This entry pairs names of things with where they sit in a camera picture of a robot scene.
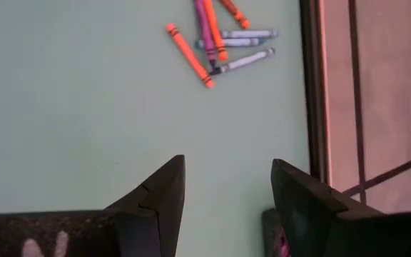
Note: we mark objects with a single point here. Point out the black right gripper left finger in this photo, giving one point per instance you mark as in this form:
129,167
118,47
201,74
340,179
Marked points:
137,228

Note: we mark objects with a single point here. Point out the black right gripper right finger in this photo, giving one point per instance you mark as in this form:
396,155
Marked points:
334,228

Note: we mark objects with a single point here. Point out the purple crayon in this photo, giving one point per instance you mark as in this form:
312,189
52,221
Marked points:
205,32

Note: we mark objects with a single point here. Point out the thin black frame bar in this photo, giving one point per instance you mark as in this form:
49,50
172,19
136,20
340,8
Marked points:
356,89
398,169

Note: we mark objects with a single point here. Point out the black table edge rail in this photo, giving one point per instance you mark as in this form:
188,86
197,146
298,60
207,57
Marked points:
310,89

